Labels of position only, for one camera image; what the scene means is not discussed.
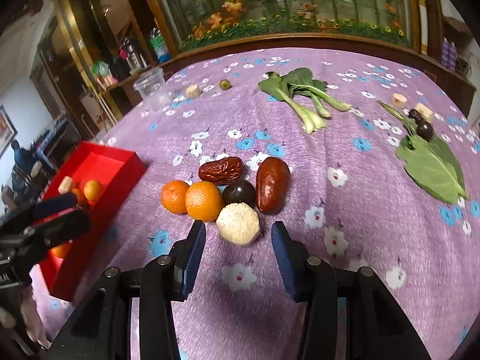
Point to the bok choy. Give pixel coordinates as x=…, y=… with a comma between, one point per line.
x=305, y=95

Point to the small beige cylinder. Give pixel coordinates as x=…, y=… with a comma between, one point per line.
x=399, y=101

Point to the small dark plum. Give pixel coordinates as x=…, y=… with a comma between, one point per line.
x=423, y=128

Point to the purple floral tablecloth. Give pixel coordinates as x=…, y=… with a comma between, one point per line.
x=350, y=200

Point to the beige cake block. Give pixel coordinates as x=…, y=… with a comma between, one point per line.
x=66, y=185

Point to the smooth brown date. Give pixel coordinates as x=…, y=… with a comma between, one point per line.
x=272, y=184

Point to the orange tangerine in tray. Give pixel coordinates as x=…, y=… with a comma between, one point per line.
x=61, y=251

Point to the green blue bottle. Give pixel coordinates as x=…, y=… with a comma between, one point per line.
x=159, y=46

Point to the small beige block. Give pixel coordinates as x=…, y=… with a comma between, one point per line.
x=425, y=112

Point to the flower aquarium panel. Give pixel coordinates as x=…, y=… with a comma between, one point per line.
x=200, y=23

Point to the green olive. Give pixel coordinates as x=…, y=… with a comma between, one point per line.
x=224, y=84

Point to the left hand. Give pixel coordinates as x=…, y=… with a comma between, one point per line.
x=18, y=302

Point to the white round rice cake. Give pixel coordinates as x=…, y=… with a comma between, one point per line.
x=238, y=224

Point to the small beige cube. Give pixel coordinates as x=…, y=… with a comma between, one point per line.
x=193, y=91

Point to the wrinkled red date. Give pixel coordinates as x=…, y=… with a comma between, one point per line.
x=225, y=171

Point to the framed painting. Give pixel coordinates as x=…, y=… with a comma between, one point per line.
x=7, y=130

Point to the purple bottles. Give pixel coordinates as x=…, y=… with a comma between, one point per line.
x=448, y=55

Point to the seated person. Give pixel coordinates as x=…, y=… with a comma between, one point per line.
x=24, y=162

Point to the green leaf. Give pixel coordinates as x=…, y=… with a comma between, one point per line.
x=431, y=164

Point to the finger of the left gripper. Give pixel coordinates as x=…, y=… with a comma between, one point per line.
x=30, y=213
x=57, y=231

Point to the black kettle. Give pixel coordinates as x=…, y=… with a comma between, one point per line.
x=130, y=52

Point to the clear plastic cup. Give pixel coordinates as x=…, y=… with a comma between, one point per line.
x=151, y=86

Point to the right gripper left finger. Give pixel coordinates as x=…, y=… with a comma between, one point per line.
x=99, y=327

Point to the red tray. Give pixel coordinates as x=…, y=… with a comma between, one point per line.
x=118, y=171

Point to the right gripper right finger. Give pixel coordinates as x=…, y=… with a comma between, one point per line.
x=376, y=325

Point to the wooden cabinet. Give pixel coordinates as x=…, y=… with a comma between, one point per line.
x=80, y=52

